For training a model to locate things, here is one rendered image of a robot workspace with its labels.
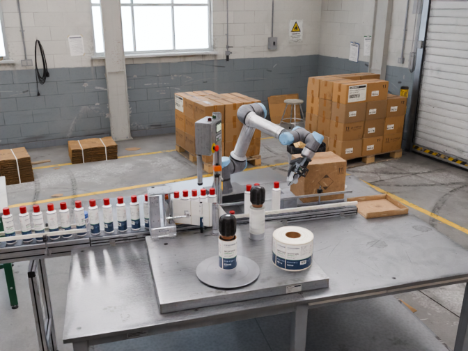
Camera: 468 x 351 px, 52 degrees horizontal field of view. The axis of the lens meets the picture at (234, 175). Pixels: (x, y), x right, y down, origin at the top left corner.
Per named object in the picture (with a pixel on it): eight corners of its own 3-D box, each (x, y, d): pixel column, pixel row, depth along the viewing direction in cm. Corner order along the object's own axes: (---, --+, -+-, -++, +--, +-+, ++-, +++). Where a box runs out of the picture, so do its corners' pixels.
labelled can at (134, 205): (131, 231, 275) (129, 198, 268) (131, 227, 280) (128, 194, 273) (141, 230, 276) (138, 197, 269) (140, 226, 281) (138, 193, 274)
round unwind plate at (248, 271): (203, 294, 215) (203, 291, 215) (191, 260, 243) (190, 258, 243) (268, 284, 223) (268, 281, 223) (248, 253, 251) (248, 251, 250)
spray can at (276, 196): (273, 215, 296) (274, 184, 289) (270, 212, 301) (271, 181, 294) (281, 214, 297) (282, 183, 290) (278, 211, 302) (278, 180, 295)
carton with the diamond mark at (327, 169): (303, 203, 322) (305, 164, 313) (290, 190, 344) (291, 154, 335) (344, 198, 329) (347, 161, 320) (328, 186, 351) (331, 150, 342)
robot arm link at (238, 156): (219, 168, 339) (243, 100, 311) (233, 164, 350) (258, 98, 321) (230, 178, 334) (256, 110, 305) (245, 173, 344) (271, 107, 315)
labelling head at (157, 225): (151, 239, 265) (148, 195, 257) (148, 228, 277) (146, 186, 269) (176, 235, 269) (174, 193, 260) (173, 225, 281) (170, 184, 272)
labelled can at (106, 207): (104, 234, 271) (101, 200, 264) (104, 230, 276) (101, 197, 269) (114, 233, 273) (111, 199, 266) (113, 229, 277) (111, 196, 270)
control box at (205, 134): (195, 154, 278) (194, 122, 271) (206, 146, 293) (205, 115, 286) (211, 156, 274) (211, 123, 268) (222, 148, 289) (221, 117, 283)
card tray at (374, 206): (365, 219, 303) (366, 213, 302) (346, 203, 327) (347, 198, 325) (407, 214, 310) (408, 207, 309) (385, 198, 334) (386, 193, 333)
